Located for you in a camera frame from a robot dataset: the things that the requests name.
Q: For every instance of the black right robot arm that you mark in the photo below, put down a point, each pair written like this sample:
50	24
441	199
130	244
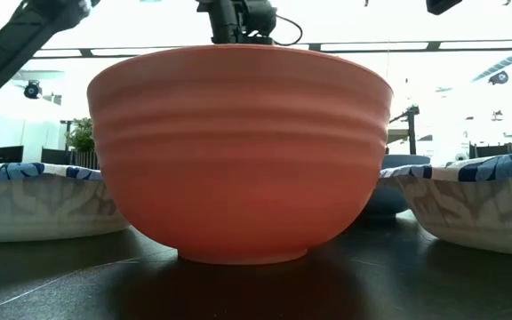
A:
442	5

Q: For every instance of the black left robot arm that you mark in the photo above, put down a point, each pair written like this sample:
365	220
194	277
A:
11	49

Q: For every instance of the green potted plant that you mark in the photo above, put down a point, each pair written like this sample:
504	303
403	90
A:
82	135

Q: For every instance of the blue floral paper bowl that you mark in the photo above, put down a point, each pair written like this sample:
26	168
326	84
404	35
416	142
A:
38	209
474	209

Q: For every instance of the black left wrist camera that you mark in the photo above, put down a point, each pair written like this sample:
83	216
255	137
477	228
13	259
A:
259	18

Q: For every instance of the black ceiling rail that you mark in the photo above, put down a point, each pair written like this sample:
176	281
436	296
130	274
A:
371	45

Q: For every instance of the blue plastic bowl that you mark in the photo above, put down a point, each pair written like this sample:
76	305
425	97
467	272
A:
387	197

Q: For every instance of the black ceiling spotlight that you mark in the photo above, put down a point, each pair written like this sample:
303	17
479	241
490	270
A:
498	77
32	90

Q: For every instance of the orange ribbed plastic bowl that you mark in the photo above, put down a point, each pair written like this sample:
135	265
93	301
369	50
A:
238	155

